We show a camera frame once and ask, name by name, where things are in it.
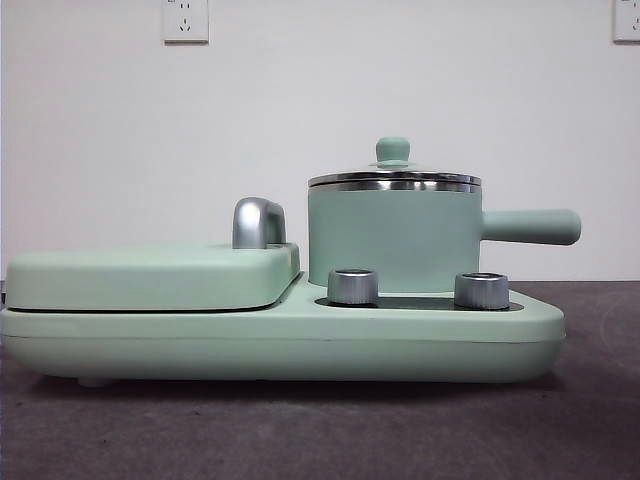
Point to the silver control knob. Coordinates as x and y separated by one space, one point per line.
482 290
352 287

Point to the glass lid with green knob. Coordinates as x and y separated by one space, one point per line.
392 150

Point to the white wall socket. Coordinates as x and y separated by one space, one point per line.
627 22
186 22

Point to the mint green breakfast machine base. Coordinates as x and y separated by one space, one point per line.
300 345

